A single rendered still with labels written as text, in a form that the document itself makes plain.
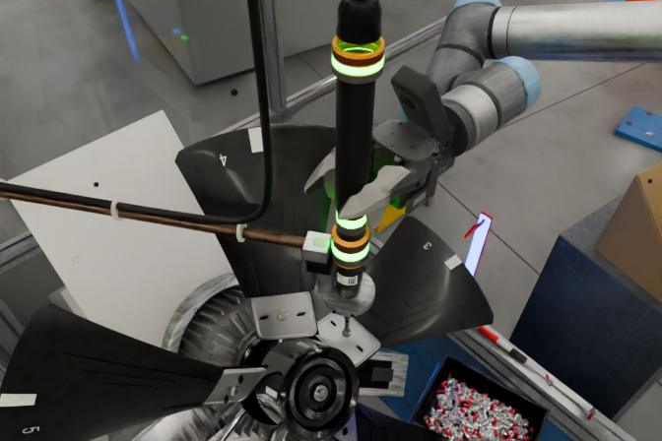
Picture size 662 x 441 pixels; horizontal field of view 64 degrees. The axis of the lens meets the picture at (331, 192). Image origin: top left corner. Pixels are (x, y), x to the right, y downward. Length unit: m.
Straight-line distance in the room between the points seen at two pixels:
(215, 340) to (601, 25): 0.68
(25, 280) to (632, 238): 1.29
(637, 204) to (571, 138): 2.14
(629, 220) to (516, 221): 1.53
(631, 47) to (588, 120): 2.69
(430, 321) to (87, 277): 0.53
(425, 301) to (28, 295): 0.93
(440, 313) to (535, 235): 1.81
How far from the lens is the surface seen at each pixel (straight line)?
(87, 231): 0.88
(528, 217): 2.71
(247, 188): 0.72
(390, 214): 1.18
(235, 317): 0.83
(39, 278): 1.40
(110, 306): 0.90
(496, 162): 2.95
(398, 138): 0.59
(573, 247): 1.25
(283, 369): 0.70
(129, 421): 0.74
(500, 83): 0.70
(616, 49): 0.77
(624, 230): 1.19
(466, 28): 0.83
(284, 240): 0.64
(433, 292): 0.88
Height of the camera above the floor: 1.88
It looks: 45 degrees down
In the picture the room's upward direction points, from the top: straight up
